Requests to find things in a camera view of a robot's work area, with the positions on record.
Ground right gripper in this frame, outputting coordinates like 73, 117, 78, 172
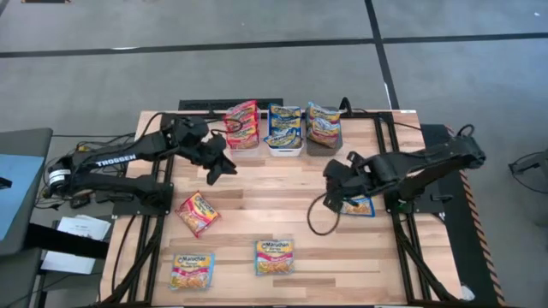
325, 152, 380, 214

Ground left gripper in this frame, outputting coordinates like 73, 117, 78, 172
190, 132, 239, 187

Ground clear plastic bin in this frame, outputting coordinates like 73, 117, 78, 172
222, 106, 261, 157

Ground dark grey plastic bin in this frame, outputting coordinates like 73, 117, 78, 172
304, 106, 343, 157

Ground white plastic bin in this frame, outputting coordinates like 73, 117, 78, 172
267, 105, 307, 157

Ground black hazard striped platform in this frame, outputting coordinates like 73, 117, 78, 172
420, 123, 505, 307

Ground small black controller box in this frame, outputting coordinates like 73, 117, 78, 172
69, 194, 92, 210

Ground white paper sheet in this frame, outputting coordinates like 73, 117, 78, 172
57, 215, 112, 242
40, 250, 98, 275

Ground black shelf bar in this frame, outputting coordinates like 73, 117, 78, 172
24, 222, 110, 260

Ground grey side desk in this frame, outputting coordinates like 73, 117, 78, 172
0, 127, 54, 258

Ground blue board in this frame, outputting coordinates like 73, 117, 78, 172
0, 153, 46, 243

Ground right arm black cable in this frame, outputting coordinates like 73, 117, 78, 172
306, 192, 343, 237

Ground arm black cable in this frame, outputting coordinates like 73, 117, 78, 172
306, 192, 343, 237
143, 111, 246, 138

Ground black aluminium table frame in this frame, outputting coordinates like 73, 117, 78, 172
101, 110, 463, 307

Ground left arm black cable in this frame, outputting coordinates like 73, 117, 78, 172
143, 111, 246, 138

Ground tangled black floor cables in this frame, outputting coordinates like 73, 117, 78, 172
36, 132, 138, 211

